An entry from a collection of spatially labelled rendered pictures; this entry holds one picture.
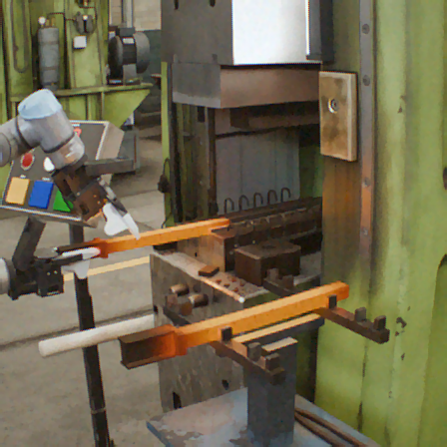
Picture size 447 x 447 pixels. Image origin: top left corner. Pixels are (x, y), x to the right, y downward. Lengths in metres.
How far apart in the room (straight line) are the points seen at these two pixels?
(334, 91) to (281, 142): 0.58
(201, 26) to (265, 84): 0.19
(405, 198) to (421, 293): 0.21
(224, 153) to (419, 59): 0.72
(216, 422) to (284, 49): 0.78
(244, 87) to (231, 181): 0.40
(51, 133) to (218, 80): 0.37
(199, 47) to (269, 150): 0.48
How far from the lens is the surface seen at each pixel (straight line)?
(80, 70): 6.44
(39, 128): 1.34
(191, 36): 1.55
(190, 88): 1.56
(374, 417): 1.52
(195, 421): 1.32
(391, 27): 1.29
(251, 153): 1.86
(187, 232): 1.54
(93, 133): 1.91
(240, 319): 1.08
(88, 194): 1.39
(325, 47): 1.38
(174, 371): 1.75
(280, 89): 1.56
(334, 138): 1.38
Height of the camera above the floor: 1.44
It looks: 15 degrees down
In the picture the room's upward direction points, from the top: 1 degrees counter-clockwise
